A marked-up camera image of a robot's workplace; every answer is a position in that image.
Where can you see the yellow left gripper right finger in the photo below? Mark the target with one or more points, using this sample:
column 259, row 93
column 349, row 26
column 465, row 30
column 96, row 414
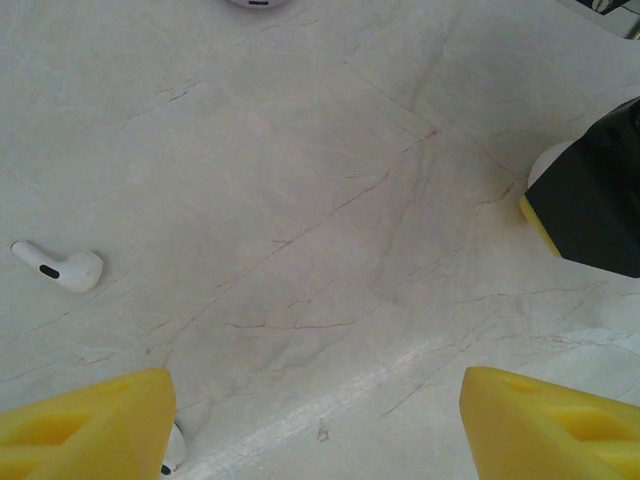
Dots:
column 550, row 430

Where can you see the purple earbud charging case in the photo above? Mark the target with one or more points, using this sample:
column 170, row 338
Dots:
column 257, row 3

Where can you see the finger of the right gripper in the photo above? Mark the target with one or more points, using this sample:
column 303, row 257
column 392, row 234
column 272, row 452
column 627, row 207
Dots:
column 590, row 200

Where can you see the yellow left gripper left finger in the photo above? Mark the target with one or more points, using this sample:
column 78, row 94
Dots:
column 75, row 430

